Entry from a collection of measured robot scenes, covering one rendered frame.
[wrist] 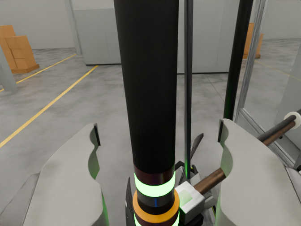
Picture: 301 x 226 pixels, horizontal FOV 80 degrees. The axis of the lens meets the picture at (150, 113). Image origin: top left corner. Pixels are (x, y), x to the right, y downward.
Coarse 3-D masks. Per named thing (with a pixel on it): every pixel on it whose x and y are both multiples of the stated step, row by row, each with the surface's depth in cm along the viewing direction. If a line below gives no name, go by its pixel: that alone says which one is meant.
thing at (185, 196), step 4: (180, 192) 20; (184, 192) 20; (188, 192) 20; (180, 196) 20; (184, 196) 20; (188, 196) 20; (180, 200) 19; (184, 200) 19; (188, 200) 19; (180, 204) 19; (184, 204) 19
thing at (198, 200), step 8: (184, 184) 21; (192, 192) 20; (192, 200) 19; (200, 200) 19; (184, 208) 19; (192, 208) 19; (200, 208) 20; (184, 216) 19; (192, 216) 19; (200, 216) 20; (184, 224) 19; (192, 224) 19; (200, 224) 20
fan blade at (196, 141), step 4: (200, 136) 51; (196, 140) 53; (200, 140) 49; (196, 144) 50; (192, 148) 53; (196, 148) 49; (192, 152) 50; (192, 156) 48; (184, 168) 53; (184, 172) 48; (184, 176) 51; (180, 180) 50; (184, 180) 56; (180, 184) 47
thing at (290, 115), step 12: (240, 0) 14; (252, 0) 13; (240, 12) 14; (240, 24) 14; (240, 36) 14; (240, 48) 15; (240, 60) 15; (228, 72) 16; (228, 84) 17; (228, 96) 17; (228, 108) 18; (288, 120) 30; (300, 120) 31; (276, 132) 28
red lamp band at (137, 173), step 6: (174, 162) 14; (174, 168) 14; (138, 174) 14; (144, 174) 13; (150, 174) 13; (156, 174) 13; (162, 174) 13; (168, 174) 13; (144, 180) 13; (150, 180) 13; (156, 180) 13; (162, 180) 13; (168, 180) 14
